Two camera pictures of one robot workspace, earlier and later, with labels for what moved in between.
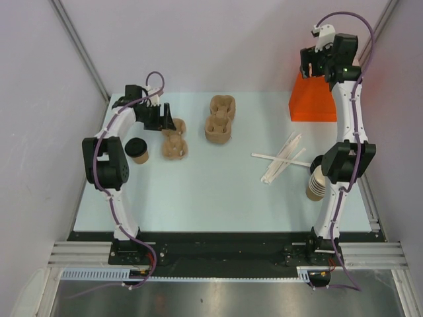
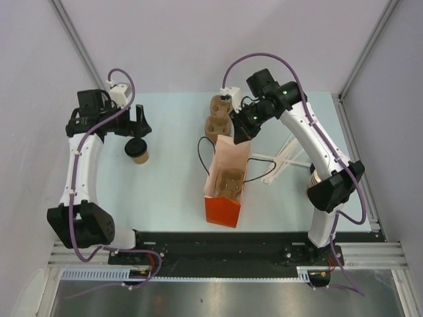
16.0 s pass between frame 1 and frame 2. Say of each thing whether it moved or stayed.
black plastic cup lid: stayed
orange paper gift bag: moved
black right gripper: moved
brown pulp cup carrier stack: stayed
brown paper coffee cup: stayed
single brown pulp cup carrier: moved
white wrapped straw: stayed
